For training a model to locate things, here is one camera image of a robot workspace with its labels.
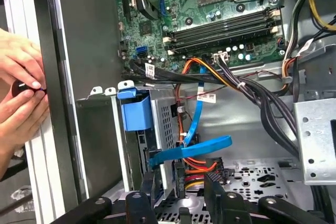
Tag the person's right hand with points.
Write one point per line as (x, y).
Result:
(21, 119)

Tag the black open PC case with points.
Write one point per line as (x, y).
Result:
(94, 51)

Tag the person's left hand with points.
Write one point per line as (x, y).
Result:
(18, 56)

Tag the grey optical drive cage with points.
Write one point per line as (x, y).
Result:
(315, 140)

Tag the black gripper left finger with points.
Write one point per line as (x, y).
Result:
(139, 208)

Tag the grey metal disk bay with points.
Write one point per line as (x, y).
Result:
(99, 142)

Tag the green motherboard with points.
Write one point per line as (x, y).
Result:
(181, 9)

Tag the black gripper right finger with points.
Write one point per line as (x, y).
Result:
(225, 208)

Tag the hard disk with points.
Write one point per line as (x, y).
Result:
(136, 113)

